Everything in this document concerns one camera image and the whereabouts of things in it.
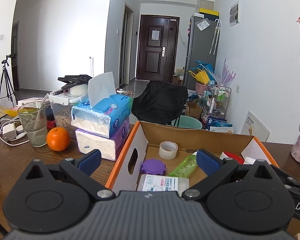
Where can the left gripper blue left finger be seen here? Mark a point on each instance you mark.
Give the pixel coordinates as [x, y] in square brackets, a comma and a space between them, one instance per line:
[87, 163]

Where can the red cardboard pumpkin box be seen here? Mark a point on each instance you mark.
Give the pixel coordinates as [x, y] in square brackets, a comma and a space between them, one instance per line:
[144, 140]

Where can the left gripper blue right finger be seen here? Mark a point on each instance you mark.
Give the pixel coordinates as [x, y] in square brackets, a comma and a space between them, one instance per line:
[209, 163]

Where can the yellow blue bags pile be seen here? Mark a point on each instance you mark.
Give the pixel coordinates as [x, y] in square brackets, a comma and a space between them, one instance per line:
[203, 73]

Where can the blue tissue pack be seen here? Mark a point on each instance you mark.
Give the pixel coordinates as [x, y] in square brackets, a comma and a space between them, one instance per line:
[104, 111]

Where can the orange fruit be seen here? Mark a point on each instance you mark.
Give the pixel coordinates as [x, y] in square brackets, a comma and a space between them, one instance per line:
[58, 139]

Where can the red white lint brush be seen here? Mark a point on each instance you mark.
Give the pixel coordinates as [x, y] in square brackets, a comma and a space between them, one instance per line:
[224, 155]

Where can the clear food container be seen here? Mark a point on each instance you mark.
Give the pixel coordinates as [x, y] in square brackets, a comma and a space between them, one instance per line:
[62, 101]

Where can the grey refrigerator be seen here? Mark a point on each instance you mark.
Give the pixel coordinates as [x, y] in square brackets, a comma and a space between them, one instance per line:
[199, 46]

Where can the purple tissue pack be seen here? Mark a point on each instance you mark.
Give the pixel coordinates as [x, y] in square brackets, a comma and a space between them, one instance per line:
[110, 148]

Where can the metal storage rack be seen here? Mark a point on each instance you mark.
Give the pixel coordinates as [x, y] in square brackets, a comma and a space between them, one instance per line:
[215, 101]

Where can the clear cotton swab box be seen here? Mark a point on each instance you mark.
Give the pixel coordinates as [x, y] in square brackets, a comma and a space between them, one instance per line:
[154, 183]

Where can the white tape roll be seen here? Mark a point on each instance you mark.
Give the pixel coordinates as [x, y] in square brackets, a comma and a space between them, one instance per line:
[168, 150]

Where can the white board against wall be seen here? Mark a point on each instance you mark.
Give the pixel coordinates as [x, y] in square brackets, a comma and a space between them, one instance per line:
[252, 126]

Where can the camera tripod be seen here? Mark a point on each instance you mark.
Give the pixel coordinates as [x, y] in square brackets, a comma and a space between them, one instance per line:
[6, 81]

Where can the dark brown door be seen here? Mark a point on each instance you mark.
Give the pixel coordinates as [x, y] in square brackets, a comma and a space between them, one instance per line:
[157, 49]

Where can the clear glass cup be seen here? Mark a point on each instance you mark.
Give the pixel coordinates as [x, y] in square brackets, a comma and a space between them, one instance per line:
[33, 118]

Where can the black folding chair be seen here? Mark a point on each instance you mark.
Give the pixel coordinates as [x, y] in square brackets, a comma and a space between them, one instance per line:
[160, 103]

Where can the purple bottle cap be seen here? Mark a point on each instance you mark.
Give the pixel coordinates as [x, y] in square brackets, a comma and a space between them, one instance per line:
[153, 167]

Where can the green spray bottle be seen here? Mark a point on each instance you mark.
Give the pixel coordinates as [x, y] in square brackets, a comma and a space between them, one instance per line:
[185, 168]

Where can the white charger with cable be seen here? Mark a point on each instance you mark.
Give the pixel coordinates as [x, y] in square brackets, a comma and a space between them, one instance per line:
[9, 134]

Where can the green plastic basin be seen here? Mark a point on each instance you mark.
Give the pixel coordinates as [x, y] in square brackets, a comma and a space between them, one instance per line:
[187, 122]

